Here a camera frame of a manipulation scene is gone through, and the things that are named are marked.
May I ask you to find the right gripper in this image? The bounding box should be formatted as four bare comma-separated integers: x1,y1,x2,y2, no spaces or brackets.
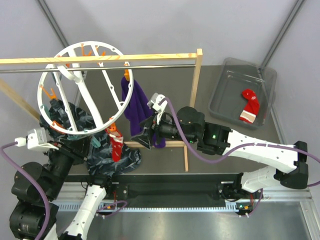
132,110,198,150

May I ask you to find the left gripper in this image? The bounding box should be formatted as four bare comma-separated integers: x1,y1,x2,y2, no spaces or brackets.
43,132,93,199

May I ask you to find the teal clip front rim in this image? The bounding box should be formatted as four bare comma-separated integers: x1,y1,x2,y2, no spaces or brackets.
91,136,101,148

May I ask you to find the red snowflake sock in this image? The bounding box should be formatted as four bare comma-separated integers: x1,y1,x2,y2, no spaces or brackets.
239,88,260,124
105,127,124,163

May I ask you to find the orange front clip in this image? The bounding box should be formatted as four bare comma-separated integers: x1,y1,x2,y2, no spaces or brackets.
108,122,117,132

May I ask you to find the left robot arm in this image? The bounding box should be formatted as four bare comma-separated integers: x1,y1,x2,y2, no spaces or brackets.
9,141,114,240

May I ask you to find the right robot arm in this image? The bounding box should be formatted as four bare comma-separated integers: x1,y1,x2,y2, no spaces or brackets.
131,106,309,198

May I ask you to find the orange clip left rim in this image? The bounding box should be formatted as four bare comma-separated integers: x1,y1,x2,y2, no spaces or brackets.
50,120,65,134

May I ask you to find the orange clip rim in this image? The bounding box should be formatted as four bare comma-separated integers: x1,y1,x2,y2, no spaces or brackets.
50,120,65,134
40,85,58,100

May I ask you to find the teal clip front left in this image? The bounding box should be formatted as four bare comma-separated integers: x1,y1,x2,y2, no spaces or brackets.
41,104,51,118

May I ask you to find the orange clip top rim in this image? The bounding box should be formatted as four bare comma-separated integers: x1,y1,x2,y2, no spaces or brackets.
40,85,58,100

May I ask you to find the orange clip holding purple sock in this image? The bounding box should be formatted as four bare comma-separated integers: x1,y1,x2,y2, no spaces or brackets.
124,69,130,82

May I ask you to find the white round clip hanger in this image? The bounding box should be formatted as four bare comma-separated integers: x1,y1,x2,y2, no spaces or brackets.
37,41,134,136

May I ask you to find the orange clip right bar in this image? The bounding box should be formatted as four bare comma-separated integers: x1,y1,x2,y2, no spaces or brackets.
80,43,93,57

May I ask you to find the purple sock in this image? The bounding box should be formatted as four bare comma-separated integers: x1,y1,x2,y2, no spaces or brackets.
121,76,166,148

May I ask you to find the dark shark print cloth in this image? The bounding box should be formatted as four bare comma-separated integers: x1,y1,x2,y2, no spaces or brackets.
39,99,142,177

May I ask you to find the metal rack rod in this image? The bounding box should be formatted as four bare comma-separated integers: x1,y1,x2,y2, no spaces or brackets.
0,64,196,74

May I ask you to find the grey plastic bin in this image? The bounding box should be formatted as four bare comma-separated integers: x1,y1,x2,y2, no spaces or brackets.
207,57,277,130

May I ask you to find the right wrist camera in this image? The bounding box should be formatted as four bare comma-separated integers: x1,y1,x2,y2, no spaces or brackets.
147,93,168,125

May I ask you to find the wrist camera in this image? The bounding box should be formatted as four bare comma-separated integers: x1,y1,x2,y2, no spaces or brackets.
14,127,59,152
147,93,168,125

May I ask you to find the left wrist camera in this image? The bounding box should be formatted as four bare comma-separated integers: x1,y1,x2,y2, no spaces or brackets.
14,127,59,152

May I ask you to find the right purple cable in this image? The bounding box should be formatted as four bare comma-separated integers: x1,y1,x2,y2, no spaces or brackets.
159,97,320,218

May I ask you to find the purple cable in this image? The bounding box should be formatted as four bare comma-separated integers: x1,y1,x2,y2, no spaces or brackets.
159,97,320,218
0,142,129,240

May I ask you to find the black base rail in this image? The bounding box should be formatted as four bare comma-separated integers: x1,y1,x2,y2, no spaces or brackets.
82,172,263,211

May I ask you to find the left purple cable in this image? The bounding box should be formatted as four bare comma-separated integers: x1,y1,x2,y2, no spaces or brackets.
0,142,129,240

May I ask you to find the wooden clothes rack frame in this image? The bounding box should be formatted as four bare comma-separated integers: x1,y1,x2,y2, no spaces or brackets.
0,48,204,173

